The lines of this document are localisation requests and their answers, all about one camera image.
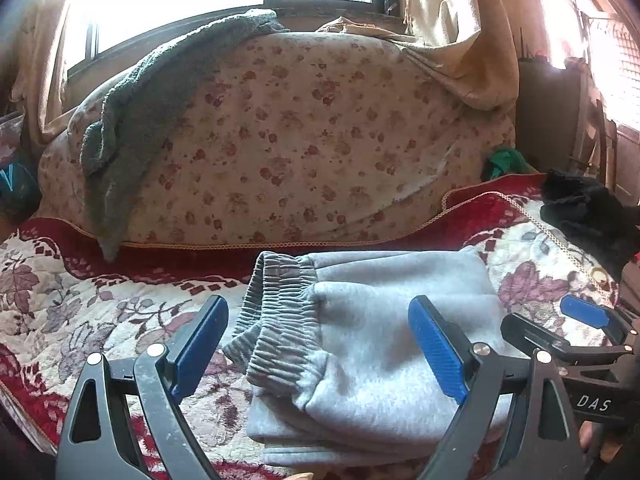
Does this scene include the light grey pants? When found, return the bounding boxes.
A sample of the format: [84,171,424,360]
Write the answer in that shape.
[222,246,516,468]

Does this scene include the green cloth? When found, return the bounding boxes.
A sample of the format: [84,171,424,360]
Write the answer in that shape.
[481,147,536,181]

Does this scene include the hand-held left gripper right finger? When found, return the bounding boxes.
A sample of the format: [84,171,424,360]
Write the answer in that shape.
[407,295,586,480]

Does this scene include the floral beige quilt roll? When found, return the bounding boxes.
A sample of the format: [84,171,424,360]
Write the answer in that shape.
[37,30,517,248]

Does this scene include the black cloth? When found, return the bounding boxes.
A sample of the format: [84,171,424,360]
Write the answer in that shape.
[539,169,640,283]

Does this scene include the wooden furniture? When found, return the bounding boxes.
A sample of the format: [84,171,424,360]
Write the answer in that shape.
[517,52,618,188]

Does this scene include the blue bag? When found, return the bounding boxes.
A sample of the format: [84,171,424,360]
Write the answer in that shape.
[0,112,43,221]

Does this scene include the grey green towel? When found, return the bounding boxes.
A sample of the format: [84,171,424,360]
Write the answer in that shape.
[80,8,291,262]

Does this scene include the red floral blanket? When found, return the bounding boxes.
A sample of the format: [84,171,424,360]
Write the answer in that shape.
[0,174,623,480]

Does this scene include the beige curtain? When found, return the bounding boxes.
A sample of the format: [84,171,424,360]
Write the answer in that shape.
[10,0,101,163]
[315,0,533,113]

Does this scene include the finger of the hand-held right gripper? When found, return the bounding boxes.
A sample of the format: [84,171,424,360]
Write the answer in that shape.
[560,294,640,347]
[500,312,586,367]

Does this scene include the window with grille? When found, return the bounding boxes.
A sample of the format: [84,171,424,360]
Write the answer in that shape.
[532,0,640,133]

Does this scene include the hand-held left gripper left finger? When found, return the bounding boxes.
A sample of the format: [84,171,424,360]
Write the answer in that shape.
[55,295,230,480]

